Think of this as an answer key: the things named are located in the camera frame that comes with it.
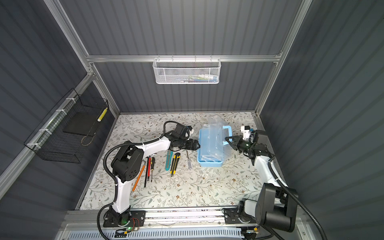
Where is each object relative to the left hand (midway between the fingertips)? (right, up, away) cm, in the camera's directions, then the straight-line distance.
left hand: (195, 145), depth 96 cm
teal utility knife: (-17, -9, -2) cm, 19 cm away
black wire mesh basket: (-63, +9, -23) cm, 68 cm away
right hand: (+18, +5, -14) cm, 23 cm away
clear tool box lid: (+14, +16, -2) cm, 21 cm away
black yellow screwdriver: (-26, -13, -5) cm, 30 cm away
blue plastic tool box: (+9, +5, -16) cm, 19 cm away
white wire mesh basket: (-9, +54, +16) cm, 57 cm away
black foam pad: (-59, +14, -19) cm, 63 cm away
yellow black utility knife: (-13, -11, -4) cm, 17 cm away
